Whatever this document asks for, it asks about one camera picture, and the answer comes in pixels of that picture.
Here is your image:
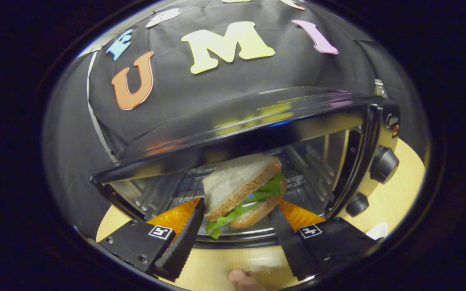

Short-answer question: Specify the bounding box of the black electric oven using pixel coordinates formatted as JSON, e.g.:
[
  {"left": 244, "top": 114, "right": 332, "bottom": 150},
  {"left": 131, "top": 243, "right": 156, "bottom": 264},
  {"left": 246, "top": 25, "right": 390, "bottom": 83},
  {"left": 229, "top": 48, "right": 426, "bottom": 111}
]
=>
[{"left": 89, "top": 86, "right": 401, "bottom": 249}]

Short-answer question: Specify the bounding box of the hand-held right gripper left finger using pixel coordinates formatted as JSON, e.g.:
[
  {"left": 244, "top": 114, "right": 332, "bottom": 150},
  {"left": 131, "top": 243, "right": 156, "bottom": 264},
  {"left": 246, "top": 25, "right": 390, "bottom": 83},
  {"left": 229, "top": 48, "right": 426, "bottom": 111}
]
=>
[{"left": 96, "top": 197, "right": 205, "bottom": 281}]

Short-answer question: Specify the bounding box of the white rectangular plate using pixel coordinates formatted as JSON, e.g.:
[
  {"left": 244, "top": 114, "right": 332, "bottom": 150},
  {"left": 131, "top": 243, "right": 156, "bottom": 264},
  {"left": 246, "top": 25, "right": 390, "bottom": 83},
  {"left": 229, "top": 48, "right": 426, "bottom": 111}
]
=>
[{"left": 365, "top": 222, "right": 388, "bottom": 240}]

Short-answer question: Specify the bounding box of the clear plastic water bottle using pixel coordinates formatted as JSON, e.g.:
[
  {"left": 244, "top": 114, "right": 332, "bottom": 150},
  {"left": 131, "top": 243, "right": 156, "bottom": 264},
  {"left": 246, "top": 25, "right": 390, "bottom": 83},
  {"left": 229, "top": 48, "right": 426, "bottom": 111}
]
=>
[{"left": 374, "top": 79, "right": 388, "bottom": 99}]

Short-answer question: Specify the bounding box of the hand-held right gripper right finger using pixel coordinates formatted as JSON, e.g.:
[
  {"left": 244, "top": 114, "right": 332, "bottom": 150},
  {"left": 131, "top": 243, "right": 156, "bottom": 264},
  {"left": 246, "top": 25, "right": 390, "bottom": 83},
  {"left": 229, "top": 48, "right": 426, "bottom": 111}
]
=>
[{"left": 269, "top": 200, "right": 379, "bottom": 281}]

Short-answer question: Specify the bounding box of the sandwich with lettuce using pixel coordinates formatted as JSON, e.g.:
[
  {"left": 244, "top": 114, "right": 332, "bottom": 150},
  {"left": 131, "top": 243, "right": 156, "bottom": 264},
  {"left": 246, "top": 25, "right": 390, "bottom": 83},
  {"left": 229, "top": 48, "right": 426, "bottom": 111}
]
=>
[{"left": 203, "top": 154, "right": 288, "bottom": 240}]

